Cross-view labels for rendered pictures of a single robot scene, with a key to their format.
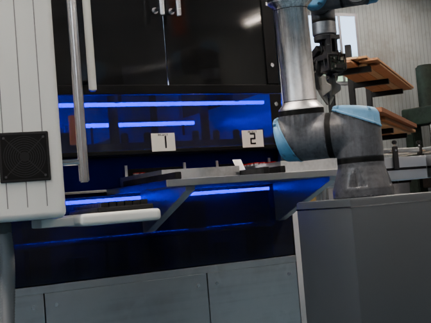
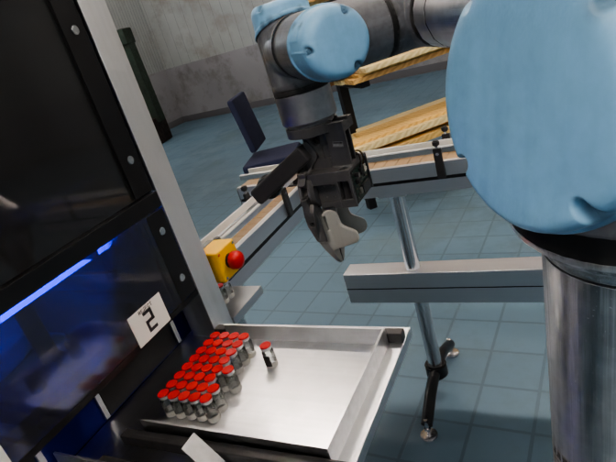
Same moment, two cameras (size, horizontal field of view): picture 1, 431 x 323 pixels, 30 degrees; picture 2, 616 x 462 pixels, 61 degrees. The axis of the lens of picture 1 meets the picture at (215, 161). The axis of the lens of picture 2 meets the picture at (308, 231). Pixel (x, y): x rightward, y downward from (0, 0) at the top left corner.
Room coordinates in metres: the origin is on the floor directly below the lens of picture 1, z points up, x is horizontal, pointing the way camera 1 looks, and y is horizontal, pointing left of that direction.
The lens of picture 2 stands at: (1.91, 0.03, 1.43)
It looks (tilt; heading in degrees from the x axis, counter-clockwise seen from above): 22 degrees down; 329
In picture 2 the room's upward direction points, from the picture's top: 17 degrees counter-clockwise
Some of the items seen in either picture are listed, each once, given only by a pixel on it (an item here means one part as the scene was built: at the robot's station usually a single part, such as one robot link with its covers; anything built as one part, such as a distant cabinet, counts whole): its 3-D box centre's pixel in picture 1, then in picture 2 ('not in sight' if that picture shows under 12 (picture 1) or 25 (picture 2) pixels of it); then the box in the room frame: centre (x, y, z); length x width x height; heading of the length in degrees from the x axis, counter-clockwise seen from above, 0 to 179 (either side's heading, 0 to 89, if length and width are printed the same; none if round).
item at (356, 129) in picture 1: (354, 131); not in sight; (2.01, -0.36, 0.96); 0.13 x 0.12 x 0.14; 72
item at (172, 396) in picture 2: not in sight; (204, 372); (2.73, -0.17, 0.91); 0.18 x 0.02 x 0.05; 117
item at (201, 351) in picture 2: not in sight; (194, 371); (2.75, -0.16, 0.91); 0.18 x 0.02 x 0.05; 117
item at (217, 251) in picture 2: not in sight; (217, 260); (2.93, -0.34, 1.00); 0.08 x 0.07 x 0.07; 28
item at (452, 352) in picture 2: not in sight; (438, 377); (3.10, -1.05, 0.07); 0.50 x 0.08 x 0.14; 118
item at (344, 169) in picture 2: (328, 55); (327, 163); (2.48, -0.38, 1.24); 0.09 x 0.08 x 0.12; 28
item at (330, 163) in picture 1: (287, 168); (268, 380); (2.61, -0.23, 0.90); 0.34 x 0.26 x 0.04; 27
